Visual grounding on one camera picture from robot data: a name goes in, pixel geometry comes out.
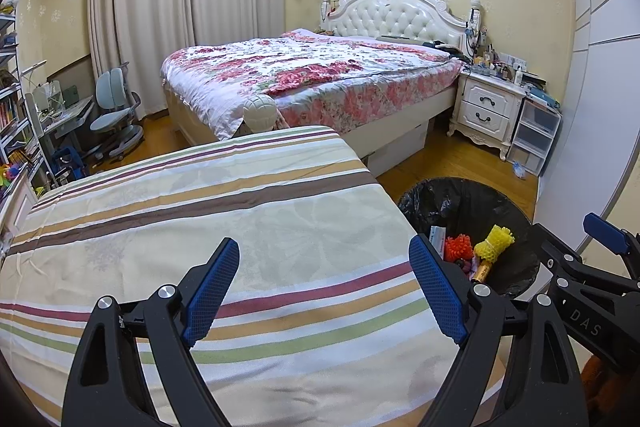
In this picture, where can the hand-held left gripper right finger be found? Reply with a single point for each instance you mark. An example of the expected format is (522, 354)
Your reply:
(437, 292)

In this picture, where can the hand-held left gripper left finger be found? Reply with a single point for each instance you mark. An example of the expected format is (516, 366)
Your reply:
(210, 292)

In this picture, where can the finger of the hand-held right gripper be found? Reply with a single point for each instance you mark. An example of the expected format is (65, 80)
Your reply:
(605, 232)
(557, 257)

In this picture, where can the orange foam fruit net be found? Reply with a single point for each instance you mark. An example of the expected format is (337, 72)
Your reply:
(459, 248)

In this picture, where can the brown bottle with black cap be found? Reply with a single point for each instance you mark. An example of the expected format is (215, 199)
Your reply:
(482, 272)

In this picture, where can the white teal long box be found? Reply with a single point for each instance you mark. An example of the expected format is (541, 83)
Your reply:
(437, 241)

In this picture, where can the yellow foam fruit net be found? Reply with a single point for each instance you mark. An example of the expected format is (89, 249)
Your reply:
(495, 242)

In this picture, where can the trash bin with black bag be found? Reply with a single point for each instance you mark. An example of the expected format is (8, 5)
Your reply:
(450, 207)

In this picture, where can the small blue white scrap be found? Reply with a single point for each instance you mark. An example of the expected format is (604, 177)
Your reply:
(520, 169)

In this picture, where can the striped cloth covered table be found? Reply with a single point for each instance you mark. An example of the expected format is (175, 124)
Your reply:
(275, 217)

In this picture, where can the clear plastic drawer unit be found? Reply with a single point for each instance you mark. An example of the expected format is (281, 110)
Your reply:
(535, 132)

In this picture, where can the white sliding wardrobe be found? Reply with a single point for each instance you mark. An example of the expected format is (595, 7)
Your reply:
(600, 107)

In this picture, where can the stack of books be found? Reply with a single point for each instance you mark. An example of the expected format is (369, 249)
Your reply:
(542, 92)

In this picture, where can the white nightstand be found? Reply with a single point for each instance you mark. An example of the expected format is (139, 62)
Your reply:
(487, 107)

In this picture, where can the cream ribbed ball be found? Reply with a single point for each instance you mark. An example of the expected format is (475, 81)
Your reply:
(260, 112)

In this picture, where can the blue plastic crate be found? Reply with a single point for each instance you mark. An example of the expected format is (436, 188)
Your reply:
(67, 162)

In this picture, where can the cluster of small bottles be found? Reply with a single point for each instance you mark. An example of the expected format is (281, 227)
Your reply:
(492, 64)

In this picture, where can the white low cabinet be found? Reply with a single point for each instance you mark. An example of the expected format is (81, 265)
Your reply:
(17, 207)

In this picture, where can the white study desk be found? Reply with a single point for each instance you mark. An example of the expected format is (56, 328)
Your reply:
(70, 112)

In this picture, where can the grey blue desk chair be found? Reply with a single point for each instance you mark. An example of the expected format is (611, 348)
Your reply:
(112, 84)

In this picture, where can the colourful toys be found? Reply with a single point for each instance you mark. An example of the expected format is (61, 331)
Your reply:
(12, 174)

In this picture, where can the floral blanket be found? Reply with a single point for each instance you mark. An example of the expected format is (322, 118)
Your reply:
(300, 72)

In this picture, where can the dark cloth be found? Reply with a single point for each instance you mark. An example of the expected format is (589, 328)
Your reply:
(442, 47)

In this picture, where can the white bookshelf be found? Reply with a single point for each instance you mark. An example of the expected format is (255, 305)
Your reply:
(10, 107)

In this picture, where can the white bed with tufted headboard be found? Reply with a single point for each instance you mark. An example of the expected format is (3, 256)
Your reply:
(395, 14)

